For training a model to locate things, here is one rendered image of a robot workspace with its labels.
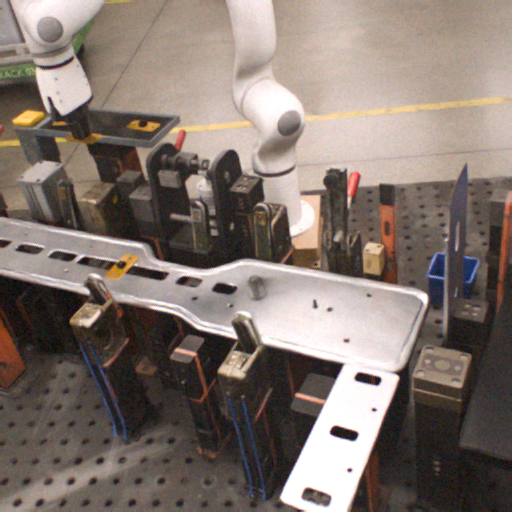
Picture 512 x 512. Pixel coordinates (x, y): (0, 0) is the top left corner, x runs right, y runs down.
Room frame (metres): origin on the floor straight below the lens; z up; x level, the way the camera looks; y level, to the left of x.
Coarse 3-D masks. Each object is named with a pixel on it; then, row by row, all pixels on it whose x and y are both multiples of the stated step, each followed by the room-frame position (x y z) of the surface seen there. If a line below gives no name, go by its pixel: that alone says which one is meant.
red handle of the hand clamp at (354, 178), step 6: (354, 174) 1.21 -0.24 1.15; (354, 180) 1.20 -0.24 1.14; (348, 186) 1.19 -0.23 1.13; (354, 186) 1.19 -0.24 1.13; (348, 192) 1.18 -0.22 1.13; (354, 192) 1.18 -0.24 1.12; (348, 198) 1.17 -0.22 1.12; (348, 204) 1.16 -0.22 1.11; (348, 210) 1.15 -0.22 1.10; (348, 216) 1.15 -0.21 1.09; (336, 228) 1.13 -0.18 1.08; (336, 234) 1.12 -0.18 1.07; (336, 240) 1.11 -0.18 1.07
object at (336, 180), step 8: (328, 168) 1.14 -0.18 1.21; (336, 168) 1.13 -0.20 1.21; (344, 168) 1.13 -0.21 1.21; (328, 176) 1.11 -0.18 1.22; (336, 176) 1.12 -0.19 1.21; (344, 176) 1.12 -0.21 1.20; (328, 184) 1.10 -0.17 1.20; (336, 184) 1.10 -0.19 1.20; (344, 184) 1.12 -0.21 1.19; (328, 192) 1.13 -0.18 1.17; (336, 192) 1.13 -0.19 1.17; (344, 192) 1.11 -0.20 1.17; (328, 200) 1.13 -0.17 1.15; (336, 200) 1.13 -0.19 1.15; (344, 200) 1.11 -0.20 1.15; (328, 208) 1.12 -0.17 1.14; (336, 208) 1.12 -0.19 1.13; (344, 208) 1.11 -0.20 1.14; (328, 216) 1.12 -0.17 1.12; (336, 216) 1.12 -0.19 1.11; (344, 216) 1.11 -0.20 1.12; (328, 224) 1.12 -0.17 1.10; (336, 224) 1.12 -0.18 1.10; (344, 224) 1.10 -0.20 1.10; (328, 232) 1.12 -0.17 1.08; (344, 232) 1.10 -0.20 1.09; (328, 240) 1.11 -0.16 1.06
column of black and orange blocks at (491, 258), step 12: (504, 192) 0.97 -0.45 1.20; (492, 204) 0.96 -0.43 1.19; (504, 204) 0.95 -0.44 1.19; (492, 216) 0.96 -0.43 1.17; (504, 216) 0.95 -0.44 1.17; (492, 228) 0.96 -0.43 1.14; (504, 228) 0.94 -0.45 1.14; (492, 240) 0.96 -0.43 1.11; (504, 240) 0.94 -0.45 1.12; (492, 252) 0.96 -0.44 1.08; (504, 252) 0.94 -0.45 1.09; (492, 264) 0.95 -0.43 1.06; (504, 264) 0.94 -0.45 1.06; (492, 276) 0.95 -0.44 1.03; (504, 276) 0.94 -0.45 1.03; (492, 288) 0.95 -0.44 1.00; (492, 300) 0.96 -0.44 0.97; (492, 312) 0.95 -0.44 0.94; (492, 324) 0.95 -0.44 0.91
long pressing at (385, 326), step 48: (48, 240) 1.42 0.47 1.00; (96, 240) 1.38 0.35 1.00; (144, 288) 1.16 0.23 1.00; (192, 288) 1.13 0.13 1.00; (240, 288) 1.10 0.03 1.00; (288, 288) 1.07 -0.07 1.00; (336, 288) 1.04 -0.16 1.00; (384, 288) 1.01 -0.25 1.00; (288, 336) 0.93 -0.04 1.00; (336, 336) 0.91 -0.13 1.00; (384, 336) 0.88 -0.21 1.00
